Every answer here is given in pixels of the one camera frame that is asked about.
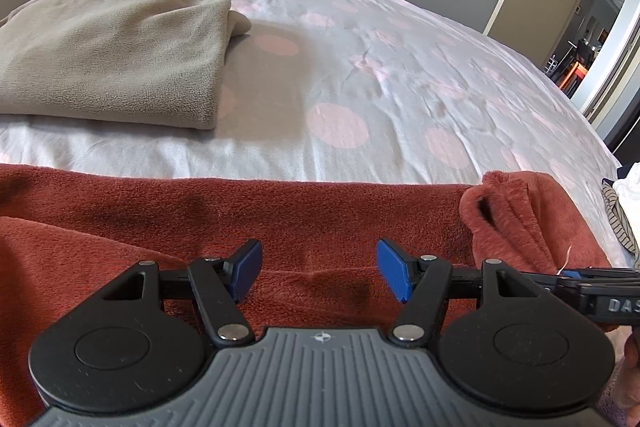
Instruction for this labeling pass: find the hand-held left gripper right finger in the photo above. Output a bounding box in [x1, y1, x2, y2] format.
[376, 238, 551, 349]

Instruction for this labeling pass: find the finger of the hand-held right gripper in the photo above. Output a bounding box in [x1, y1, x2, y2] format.
[520, 268, 640, 291]

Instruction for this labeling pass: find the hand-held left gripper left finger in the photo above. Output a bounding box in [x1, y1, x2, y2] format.
[95, 238, 264, 349]

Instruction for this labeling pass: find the red fleece garment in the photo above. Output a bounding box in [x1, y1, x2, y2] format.
[0, 163, 615, 414]

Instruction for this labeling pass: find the light grey sweatshirt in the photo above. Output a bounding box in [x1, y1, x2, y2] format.
[612, 163, 640, 208]

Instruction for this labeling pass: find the person's right forearm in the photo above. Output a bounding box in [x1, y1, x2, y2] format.
[607, 376, 640, 427]

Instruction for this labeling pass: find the person's right hand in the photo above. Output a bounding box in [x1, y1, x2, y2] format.
[622, 331, 640, 384]

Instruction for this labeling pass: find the white dark-striped garment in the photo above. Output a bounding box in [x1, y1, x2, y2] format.
[600, 178, 640, 259]

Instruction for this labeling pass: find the orange chair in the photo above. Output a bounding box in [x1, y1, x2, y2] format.
[556, 56, 591, 94]

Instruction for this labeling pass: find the pink dotted bed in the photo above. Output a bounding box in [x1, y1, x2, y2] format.
[0, 0, 627, 269]

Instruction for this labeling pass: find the beige fleece blanket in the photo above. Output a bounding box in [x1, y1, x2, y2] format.
[0, 0, 252, 131]

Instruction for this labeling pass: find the white door frame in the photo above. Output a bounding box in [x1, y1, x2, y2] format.
[579, 0, 640, 152]

